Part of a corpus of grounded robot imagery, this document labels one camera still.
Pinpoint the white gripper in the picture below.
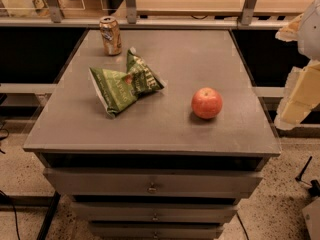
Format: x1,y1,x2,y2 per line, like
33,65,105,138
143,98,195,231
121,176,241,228
274,0,320,130

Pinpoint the red apple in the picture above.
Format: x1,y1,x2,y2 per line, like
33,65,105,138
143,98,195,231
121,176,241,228
191,87,223,119

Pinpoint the top drawer with knob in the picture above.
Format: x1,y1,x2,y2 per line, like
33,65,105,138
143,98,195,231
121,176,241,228
43,168,262,198

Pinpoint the metal railing post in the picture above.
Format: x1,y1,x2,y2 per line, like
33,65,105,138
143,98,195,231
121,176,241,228
125,0,137,24
46,0,63,23
239,0,257,25

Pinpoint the drawer with knob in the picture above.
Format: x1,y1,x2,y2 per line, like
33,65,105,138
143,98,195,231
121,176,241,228
71,202,236,224
88,223,223,240
43,168,262,198

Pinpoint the metal railing post middle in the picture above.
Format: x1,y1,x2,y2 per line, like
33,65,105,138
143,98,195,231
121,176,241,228
125,0,137,24

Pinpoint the grey drawer cabinet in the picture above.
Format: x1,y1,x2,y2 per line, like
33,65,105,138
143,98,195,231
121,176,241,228
24,30,280,228

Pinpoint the orange soda can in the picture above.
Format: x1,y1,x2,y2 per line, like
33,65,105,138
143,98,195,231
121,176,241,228
99,16,122,56

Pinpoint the grey box on floor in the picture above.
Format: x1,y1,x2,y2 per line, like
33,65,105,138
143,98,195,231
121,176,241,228
302,198,320,240

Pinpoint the black floor cable left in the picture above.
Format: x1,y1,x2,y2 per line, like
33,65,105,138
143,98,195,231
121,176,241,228
0,189,22,240

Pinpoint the metal railing post left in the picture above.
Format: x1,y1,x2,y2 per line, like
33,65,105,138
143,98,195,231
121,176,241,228
46,0,63,23

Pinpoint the metal railing post right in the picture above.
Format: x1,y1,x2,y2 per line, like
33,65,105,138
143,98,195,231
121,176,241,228
239,0,257,25

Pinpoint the green chip bag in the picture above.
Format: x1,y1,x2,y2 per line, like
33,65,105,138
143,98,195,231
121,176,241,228
89,47,166,118

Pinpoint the black stand on floor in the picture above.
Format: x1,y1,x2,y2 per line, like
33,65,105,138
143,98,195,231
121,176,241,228
294,155,320,197

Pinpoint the middle drawer with knob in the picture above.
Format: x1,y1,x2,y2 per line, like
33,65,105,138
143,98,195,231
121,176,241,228
71,202,236,224

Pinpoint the bottom drawer with knob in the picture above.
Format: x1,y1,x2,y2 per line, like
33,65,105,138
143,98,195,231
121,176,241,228
88,223,223,240

